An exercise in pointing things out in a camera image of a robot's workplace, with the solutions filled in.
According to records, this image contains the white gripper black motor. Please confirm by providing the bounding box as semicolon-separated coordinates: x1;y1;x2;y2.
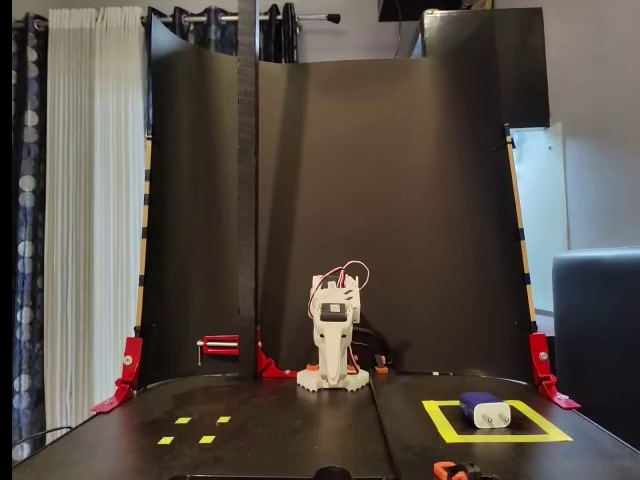
310;298;362;390

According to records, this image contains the blue white charger block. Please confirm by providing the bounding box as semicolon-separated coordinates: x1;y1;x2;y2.
458;391;513;431

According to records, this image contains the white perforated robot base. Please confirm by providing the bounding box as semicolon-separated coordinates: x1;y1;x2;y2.
296;368;372;394

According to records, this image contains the red screw clamp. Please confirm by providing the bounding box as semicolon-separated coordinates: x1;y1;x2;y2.
195;333;242;368

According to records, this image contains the yellow tape square outline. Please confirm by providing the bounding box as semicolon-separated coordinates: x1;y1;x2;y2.
421;398;574;445

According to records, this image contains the black backdrop sheet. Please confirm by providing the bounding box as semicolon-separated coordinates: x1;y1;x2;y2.
138;6;551;392

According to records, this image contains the black vertical pole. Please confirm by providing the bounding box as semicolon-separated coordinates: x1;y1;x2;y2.
236;0;261;382

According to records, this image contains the yellow black striped stick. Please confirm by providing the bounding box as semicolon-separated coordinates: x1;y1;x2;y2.
503;122;539;336
133;133;153;337

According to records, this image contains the white cabinet door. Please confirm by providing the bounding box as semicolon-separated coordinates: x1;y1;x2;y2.
508;121;571;321

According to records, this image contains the dark blue armchair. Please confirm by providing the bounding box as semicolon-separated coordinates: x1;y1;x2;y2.
551;245;640;444

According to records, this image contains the white pleated curtain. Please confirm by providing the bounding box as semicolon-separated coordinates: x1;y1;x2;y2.
43;5;150;444

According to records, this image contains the dark blue curtain panel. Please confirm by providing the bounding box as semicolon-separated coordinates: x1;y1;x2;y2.
169;2;300;65

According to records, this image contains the metal curtain rod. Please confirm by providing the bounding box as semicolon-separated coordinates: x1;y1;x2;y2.
141;13;342;26

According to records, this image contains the dark blue dotted curtain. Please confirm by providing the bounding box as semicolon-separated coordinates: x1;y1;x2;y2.
12;12;50;464

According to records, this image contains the black sleeved power cable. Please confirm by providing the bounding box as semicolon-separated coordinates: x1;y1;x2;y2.
352;326;396;364

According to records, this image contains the red pole base bracket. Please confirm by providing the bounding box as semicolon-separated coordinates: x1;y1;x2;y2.
255;323;300;380

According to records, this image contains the red white wrist cable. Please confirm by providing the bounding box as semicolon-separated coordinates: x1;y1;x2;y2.
306;259;372;314

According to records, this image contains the red corner bracket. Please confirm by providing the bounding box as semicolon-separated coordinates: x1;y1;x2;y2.
528;332;583;413
89;335;145;415

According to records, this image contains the thin black floor cable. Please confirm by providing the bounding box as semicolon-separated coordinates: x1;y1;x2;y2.
12;425;75;454

